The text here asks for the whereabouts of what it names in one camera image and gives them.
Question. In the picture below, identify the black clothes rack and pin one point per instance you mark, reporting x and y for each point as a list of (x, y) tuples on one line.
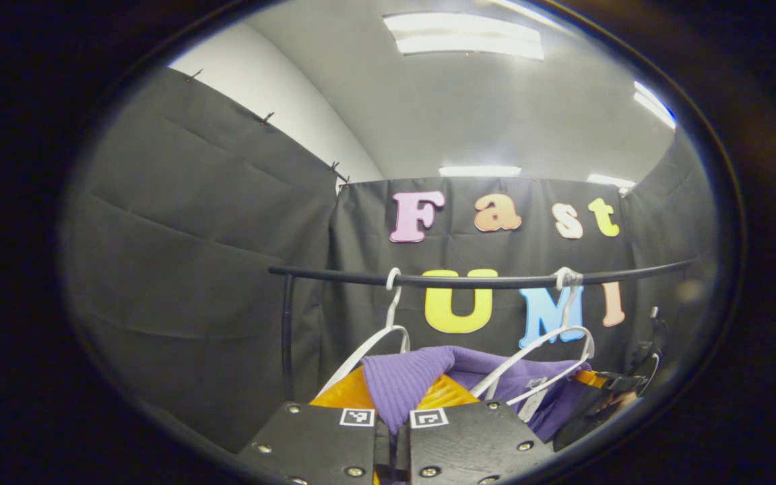
[(287, 337)]

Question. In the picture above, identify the black backdrop cloth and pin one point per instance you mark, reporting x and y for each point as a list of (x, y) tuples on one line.
[(192, 269)]

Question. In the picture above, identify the white plastic hanger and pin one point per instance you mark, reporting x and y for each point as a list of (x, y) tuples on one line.
[(360, 359), (568, 306)]

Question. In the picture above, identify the purple knit jacket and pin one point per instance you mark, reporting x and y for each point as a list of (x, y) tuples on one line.
[(408, 377)]

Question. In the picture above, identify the ceiling light panel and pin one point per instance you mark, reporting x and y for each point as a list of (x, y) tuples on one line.
[(610, 180), (480, 171), (465, 35), (654, 104)]

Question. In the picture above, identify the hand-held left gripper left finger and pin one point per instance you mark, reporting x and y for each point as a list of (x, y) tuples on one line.
[(320, 444)]

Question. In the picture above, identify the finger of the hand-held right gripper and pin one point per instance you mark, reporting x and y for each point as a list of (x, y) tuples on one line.
[(613, 382)]

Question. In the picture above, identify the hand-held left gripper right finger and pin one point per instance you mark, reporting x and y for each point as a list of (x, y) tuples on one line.
[(475, 444)]

